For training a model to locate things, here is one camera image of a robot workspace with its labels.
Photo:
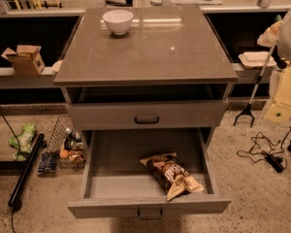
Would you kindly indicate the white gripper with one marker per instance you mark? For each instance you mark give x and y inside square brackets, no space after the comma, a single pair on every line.
[269,38]

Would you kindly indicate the brown chip bag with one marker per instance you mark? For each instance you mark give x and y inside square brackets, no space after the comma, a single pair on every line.
[173,178]

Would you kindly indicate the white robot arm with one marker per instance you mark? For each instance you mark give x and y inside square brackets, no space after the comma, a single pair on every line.
[279,35]

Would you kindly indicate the closed grey upper drawer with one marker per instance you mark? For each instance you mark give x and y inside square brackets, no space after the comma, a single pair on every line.
[112,116]

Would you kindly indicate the grey drawer cabinet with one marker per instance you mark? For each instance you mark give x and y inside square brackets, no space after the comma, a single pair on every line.
[169,55]

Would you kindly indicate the open grey middle drawer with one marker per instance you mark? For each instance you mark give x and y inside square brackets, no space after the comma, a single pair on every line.
[116,183]

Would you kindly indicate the blue snack bag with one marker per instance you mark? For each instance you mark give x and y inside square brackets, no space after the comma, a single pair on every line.
[47,163]

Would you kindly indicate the green snack bag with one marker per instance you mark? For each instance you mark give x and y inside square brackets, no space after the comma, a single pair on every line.
[23,142]

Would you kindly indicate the white foam takeout container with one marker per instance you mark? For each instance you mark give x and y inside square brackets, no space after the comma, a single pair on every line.
[253,59]

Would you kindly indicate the grabber reacher tool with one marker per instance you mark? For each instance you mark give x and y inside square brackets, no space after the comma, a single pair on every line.
[247,110]

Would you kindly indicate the white ceramic bowl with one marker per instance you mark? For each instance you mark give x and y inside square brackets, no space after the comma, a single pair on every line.
[118,21]

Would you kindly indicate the white plate behind cabinet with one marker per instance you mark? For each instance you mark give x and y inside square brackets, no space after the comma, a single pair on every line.
[56,66]

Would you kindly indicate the orange fruit in basket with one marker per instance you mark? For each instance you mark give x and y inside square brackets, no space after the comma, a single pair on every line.
[64,154]

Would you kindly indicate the brown cardboard box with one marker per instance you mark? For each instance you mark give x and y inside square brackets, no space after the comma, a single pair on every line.
[26,60]

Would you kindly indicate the black floor bar left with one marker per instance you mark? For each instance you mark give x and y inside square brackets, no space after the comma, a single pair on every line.
[14,202]

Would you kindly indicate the wire mesh basket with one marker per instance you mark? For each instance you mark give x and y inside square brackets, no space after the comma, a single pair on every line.
[65,137]

